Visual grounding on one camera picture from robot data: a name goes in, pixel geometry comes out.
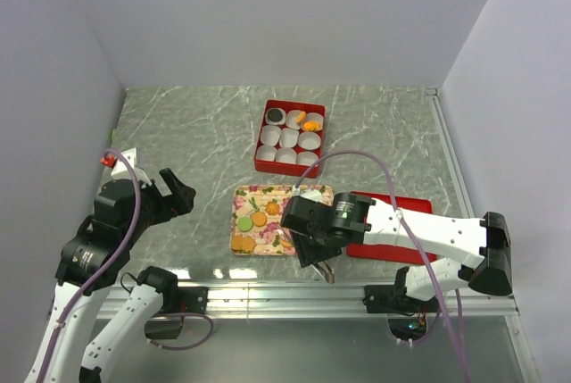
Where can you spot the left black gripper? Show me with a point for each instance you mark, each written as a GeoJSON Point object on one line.
{"type": "Point", "coordinates": [180, 200]}

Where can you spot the white paper cup two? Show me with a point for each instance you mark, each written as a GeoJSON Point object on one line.
{"type": "Point", "coordinates": [290, 117]}

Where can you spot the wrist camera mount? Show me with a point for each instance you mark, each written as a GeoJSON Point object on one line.
{"type": "Point", "coordinates": [308, 193]}
{"type": "Point", "coordinates": [119, 169]}

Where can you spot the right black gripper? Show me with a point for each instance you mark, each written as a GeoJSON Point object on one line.
{"type": "Point", "coordinates": [306, 253]}

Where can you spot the white paper cup three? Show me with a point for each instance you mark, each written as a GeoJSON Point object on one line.
{"type": "Point", "coordinates": [313, 116]}

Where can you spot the black sandwich cookie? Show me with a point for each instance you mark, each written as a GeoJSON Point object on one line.
{"type": "Point", "coordinates": [275, 115]}

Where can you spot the metal tongs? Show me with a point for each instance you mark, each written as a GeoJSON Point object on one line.
{"type": "Point", "coordinates": [325, 271]}

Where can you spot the red cookie box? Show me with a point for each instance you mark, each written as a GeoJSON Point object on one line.
{"type": "Point", "coordinates": [274, 113]}

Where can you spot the white paper cup seven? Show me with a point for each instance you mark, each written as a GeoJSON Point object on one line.
{"type": "Point", "coordinates": [266, 153]}

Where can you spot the green macaron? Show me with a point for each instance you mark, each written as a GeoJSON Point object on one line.
{"type": "Point", "coordinates": [244, 224]}

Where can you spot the white paper cup one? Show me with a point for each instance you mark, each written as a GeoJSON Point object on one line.
{"type": "Point", "coordinates": [270, 120]}

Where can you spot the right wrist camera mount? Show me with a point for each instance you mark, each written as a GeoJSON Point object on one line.
{"type": "Point", "coordinates": [308, 193]}

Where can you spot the white paper cup eight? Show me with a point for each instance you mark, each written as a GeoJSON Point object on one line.
{"type": "Point", "coordinates": [286, 155]}

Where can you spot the orange flower cookie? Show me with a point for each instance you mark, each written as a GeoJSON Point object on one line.
{"type": "Point", "coordinates": [272, 208]}

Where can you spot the white paper cup four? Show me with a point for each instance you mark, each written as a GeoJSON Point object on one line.
{"type": "Point", "coordinates": [270, 135]}

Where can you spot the aluminium rail frame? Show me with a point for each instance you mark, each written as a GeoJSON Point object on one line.
{"type": "Point", "coordinates": [314, 298]}

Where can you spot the white paper cup six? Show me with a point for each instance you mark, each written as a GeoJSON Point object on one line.
{"type": "Point", "coordinates": [309, 141]}

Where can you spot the orange round cookie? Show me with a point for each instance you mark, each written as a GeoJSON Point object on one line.
{"type": "Point", "coordinates": [259, 219]}

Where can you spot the floral serving tray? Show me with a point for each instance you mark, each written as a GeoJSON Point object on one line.
{"type": "Point", "coordinates": [249, 199]}

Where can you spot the white paper cup five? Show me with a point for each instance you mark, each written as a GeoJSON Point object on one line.
{"type": "Point", "coordinates": [288, 137]}

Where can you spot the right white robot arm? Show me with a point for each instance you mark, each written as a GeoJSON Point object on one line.
{"type": "Point", "coordinates": [455, 253]}

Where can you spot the white paper cup nine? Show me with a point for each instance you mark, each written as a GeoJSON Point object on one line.
{"type": "Point", "coordinates": [306, 158]}

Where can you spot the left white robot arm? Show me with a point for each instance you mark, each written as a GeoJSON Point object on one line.
{"type": "Point", "coordinates": [89, 266]}

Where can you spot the orange fish-shaped cookie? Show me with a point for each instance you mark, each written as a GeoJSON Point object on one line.
{"type": "Point", "coordinates": [312, 126]}

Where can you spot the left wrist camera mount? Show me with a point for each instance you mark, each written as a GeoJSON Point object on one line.
{"type": "Point", "coordinates": [119, 169]}

